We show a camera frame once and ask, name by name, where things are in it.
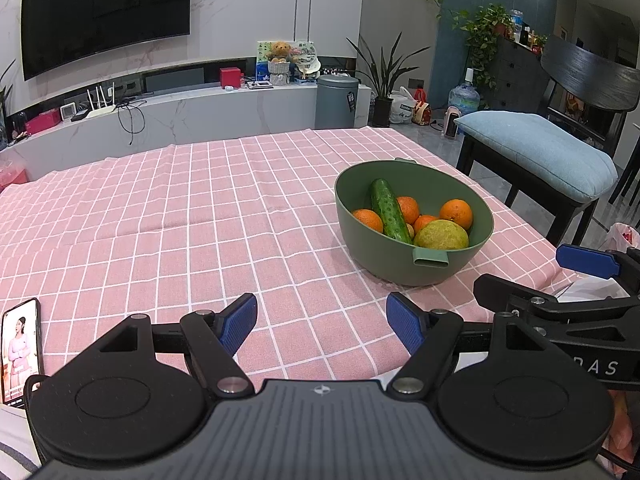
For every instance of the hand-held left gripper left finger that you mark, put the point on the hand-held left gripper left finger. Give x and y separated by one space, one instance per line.
237 325

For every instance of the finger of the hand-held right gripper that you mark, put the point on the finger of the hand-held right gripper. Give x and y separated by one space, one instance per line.
585 259
500 292

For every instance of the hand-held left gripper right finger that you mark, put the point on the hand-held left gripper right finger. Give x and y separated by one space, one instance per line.
407 327

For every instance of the green bowl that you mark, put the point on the green bowl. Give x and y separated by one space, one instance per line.
380 260

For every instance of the small yellow-brown fruit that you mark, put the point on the small yellow-brown fruit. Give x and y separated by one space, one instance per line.
410 231

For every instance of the small orange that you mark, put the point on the small orange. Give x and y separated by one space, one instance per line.
425 222

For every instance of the white crumpled bag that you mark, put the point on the white crumpled bag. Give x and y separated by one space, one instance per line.
592 287

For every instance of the white and red plastic bag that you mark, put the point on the white and red plastic bag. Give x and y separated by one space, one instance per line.
625 235

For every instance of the pink plastic bag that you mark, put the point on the pink plastic bag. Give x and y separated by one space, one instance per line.
622 430

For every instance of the yellow-green citrus fruit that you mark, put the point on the yellow-green citrus fruit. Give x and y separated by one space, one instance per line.
441 235

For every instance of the pink checked tablecloth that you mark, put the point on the pink checked tablecloth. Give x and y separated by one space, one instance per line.
200 220

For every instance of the cucumber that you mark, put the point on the cucumber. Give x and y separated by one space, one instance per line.
390 210

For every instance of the black stool with blue cushion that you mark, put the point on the black stool with blue cushion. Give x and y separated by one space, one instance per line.
535 145

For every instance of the white space heater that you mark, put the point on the white space heater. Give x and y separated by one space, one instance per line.
453 124

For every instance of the dark wooden chair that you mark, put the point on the dark wooden chair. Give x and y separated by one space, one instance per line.
590 75

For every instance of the dark cabinet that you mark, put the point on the dark cabinet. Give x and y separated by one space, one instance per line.
520 72

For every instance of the red gift bag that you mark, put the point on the red gift bag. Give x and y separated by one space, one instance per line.
422 110

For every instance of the large water bottle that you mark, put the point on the large water bottle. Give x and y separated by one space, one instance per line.
464 97

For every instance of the grey marble tv console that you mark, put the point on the grey marble tv console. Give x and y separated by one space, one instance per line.
200 120

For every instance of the black plant pot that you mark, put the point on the black plant pot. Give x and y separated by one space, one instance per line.
382 112

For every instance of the black smartphone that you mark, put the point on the black smartphone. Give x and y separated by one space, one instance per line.
22 350

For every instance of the grey trash can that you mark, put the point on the grey trash can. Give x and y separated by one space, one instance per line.
337 102

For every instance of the pothos plant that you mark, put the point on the pothos plant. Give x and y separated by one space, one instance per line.
482 35

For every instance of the red box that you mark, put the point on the red box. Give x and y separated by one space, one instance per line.
230 77

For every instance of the blue box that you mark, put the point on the blue box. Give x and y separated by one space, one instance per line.
262 76

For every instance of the snake plant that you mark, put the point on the snake plant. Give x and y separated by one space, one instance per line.
385 67

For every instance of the striped cloth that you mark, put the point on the striped cloth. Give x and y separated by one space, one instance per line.
15 445

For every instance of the white woven basket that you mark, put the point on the white woven basket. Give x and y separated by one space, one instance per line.
279 74

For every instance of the white router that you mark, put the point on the white router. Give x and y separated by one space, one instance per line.
101 109

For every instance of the black set-top box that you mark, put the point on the black set-top box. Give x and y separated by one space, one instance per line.
80 116

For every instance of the white ornament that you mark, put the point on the white ornament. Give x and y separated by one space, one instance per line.
307 62

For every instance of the small white clock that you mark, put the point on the small white clock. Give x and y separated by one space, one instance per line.
68 112

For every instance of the picture board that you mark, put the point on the picture board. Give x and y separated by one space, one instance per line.
263 52

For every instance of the teddy bear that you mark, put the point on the teddy bear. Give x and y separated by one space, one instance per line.
281 52

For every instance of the pink tissue box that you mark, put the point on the pink tissue box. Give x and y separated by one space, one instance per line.
42 124

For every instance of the green leafy plant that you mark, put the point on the green leafy plant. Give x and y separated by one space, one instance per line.
5 95

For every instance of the black television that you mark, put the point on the black television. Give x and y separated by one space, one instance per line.
105 15

